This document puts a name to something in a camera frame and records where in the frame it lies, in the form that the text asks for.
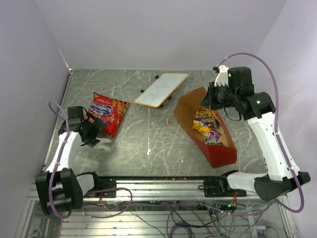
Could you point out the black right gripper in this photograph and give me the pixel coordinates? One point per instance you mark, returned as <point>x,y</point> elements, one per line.
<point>209,101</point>

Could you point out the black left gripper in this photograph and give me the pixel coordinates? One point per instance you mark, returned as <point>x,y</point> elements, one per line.
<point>97,125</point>

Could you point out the red brown paper bag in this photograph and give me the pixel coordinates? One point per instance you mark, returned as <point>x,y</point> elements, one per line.
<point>222,153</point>

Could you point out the red cookie snack bag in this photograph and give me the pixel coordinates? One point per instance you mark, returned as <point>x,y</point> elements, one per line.
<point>109,110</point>

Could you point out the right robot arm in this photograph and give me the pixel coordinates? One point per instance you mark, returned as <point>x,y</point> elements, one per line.
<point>233,88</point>

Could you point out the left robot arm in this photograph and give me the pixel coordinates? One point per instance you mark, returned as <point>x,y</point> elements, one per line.
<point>60,190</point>

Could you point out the yellow m&m's candy packet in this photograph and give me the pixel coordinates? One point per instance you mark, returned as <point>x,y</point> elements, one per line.
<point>206,114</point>

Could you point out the brown m&m's candy packet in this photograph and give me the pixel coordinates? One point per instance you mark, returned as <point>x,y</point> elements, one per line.
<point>209,122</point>

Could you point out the purple candy packet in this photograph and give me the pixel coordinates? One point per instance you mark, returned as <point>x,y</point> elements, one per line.
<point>214,134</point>

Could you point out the purple m&m's packet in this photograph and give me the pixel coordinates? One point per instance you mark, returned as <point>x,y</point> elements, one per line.
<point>212,141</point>

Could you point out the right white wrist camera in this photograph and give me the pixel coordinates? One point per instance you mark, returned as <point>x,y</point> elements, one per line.
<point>222,75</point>

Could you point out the small whiteboard with yellow frame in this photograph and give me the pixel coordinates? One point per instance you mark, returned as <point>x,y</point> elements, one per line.
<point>161,89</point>

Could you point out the aluminium mounting rail frame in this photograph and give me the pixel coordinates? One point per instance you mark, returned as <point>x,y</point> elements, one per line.
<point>164,207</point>

